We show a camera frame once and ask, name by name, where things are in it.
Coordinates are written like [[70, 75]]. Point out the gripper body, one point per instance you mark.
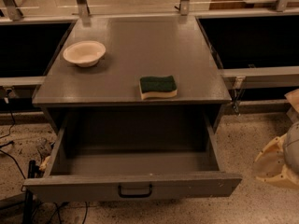
[[291, 146]]

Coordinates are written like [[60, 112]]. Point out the black top drawer handle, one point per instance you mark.
[[134, 192]]

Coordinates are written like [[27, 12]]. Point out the green yellow sponge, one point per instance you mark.
[[157, 87]]

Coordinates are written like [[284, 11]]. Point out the clutter tray with bottles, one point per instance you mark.
[[44, 148]]

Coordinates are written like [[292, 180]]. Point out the grey top drawer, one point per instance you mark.
[[174, 150]]

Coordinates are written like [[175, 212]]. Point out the cream white bowl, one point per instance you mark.
[[84, 53]]

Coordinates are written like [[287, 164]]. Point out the left metal post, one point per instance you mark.
[[13, 12]]

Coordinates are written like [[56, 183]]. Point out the right metal rail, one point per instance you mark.
[[257, 78]]

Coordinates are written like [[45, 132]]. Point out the grey drawer cabinet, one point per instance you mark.
[[136, 47]]

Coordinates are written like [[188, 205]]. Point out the black tripod pole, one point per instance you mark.
[[28, 202]]

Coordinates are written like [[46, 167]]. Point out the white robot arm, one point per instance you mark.
[[291, 145]]

